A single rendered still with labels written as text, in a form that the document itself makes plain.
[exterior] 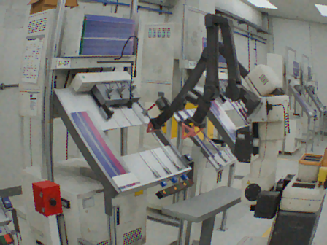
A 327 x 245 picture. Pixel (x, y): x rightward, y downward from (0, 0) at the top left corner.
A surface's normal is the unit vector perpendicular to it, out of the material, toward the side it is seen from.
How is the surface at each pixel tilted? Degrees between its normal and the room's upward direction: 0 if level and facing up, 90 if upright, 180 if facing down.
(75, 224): 90
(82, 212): 90
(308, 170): 92
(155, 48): 90
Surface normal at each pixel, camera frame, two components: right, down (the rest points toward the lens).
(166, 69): -0.55, 0.09
